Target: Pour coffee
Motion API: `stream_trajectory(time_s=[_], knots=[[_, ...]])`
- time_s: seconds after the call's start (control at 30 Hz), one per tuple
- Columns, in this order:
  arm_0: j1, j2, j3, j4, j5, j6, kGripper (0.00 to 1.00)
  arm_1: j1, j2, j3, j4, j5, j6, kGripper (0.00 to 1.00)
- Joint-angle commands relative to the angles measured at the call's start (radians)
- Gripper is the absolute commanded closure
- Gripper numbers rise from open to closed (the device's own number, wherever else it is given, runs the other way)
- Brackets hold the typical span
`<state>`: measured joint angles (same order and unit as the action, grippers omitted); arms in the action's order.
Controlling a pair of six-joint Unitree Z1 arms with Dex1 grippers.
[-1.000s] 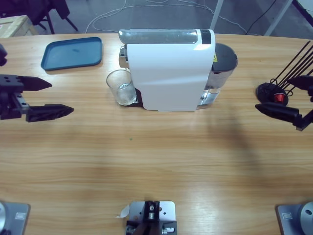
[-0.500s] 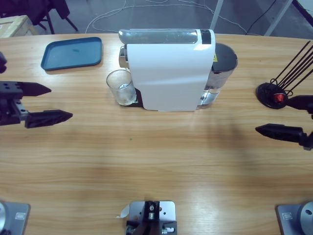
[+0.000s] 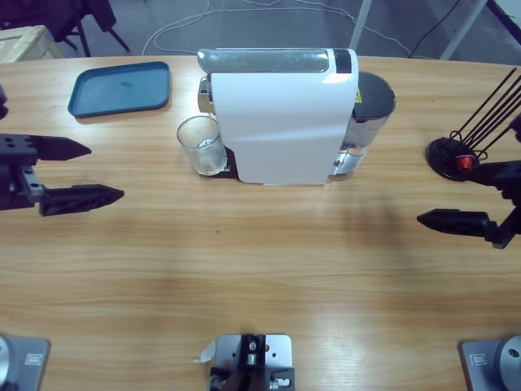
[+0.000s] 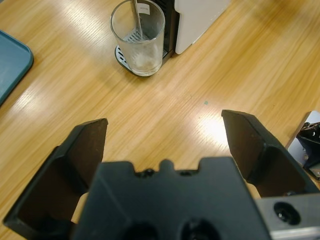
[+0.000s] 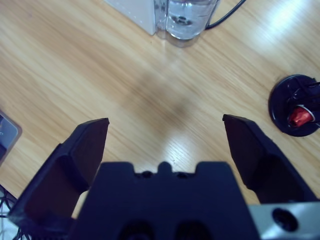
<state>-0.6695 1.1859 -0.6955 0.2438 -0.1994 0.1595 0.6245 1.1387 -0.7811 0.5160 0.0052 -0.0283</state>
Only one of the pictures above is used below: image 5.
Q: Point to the black capsule holder with rods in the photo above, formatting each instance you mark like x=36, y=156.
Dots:
x=277, y=105

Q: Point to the white capsule coffee machine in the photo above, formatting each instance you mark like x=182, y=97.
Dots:
x=135, y=12

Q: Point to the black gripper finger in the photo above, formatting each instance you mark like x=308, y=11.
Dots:
x=60, y=180
x=267, y=172

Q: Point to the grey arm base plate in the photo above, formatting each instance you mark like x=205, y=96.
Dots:
x=10, y=135

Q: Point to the clear water tank black lid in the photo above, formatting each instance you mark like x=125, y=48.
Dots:
x=187, y=20

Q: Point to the red coffee capsule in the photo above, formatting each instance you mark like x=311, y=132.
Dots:
x=300, y=117

